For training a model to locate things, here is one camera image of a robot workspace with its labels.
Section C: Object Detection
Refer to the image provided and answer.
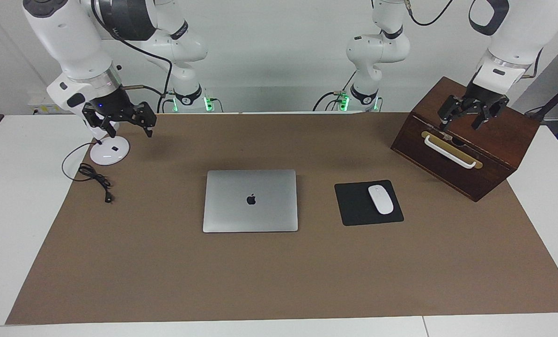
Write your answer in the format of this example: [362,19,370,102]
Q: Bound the black stand pole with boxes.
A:
[525,75,558,123]

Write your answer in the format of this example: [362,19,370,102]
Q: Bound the white box handle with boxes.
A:
[423,135,477,169]

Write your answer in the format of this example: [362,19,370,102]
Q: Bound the white power strip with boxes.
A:
[29,96,62,115]

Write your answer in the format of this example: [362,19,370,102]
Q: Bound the dark brown wooden box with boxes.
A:
[390,76,540,202]

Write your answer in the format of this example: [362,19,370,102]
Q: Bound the black arm base cable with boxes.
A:
[313,70,357,112]

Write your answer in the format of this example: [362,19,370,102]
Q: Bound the white computer mouse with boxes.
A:
[368,185,395,215]

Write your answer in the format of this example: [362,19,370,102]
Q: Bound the black lamp power cable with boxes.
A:
[62,142,113,204]

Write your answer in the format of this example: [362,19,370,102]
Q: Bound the silver laptop with apple logo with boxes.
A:
[203,169,299,233]

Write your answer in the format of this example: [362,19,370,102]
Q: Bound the black mouse pad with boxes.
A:
[334,180,404,227]

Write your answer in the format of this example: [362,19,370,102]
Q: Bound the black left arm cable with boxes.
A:
[403,0,544,79]

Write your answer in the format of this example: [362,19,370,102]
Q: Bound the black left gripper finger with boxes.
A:
[471,104,499,131]
[438,95,467,131]

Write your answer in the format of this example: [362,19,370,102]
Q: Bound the white desk lamp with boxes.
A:
[90,119,130,166]

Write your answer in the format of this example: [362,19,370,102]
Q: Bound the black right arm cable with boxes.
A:
[89,0,173,114]

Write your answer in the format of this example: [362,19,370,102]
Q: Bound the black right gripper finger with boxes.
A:
[82,105,117,139]
[136,101,157,138]

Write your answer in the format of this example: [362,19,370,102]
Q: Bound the brown table mat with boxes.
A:
[5,112,558,325]

